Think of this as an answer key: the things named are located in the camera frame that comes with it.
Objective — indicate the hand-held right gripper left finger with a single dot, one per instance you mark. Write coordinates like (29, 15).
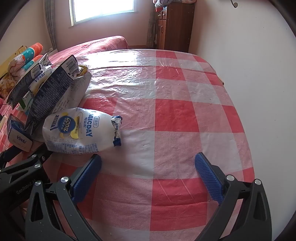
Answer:
(87, 176)

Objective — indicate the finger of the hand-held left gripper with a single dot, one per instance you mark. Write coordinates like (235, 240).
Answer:
(27, 163)

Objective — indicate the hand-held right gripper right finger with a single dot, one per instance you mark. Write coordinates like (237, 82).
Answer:
(208, 178)

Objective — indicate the white blue snack bag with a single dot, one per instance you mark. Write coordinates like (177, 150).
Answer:
(76, 129)

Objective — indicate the blue tissue pack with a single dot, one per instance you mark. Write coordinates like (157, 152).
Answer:
(19, 136)

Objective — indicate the green white carton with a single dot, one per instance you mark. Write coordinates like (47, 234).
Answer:
(27, 100)

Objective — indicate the large dark snack bag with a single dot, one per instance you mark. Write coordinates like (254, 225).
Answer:
(50, 97)

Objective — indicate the red white checkered tablecloth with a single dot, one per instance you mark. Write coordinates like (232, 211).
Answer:
(171, 115)

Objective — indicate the yellow floral quilt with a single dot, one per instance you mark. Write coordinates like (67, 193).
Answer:
(7, 87)

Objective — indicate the black printed packet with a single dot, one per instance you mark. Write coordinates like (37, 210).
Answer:
(20, 83)

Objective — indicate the white tissue pack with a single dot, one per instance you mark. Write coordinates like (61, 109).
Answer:
(39, 77)

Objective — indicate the teal orange rolled quilt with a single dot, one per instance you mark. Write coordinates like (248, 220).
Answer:
(32, 62)
(32, 49)

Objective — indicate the yellow headboard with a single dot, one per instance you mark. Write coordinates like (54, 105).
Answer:
(13, 58)

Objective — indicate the grey curtain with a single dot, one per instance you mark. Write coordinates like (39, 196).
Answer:
(51, 23)
(151, 27)

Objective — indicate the brown wooden cabinet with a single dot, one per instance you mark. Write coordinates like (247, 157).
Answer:
(175, 27)

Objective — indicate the bedroom window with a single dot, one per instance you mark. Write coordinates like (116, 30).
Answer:
(104, 9)

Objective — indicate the folded pink grey blanket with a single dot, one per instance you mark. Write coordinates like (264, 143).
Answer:
(171, 2)

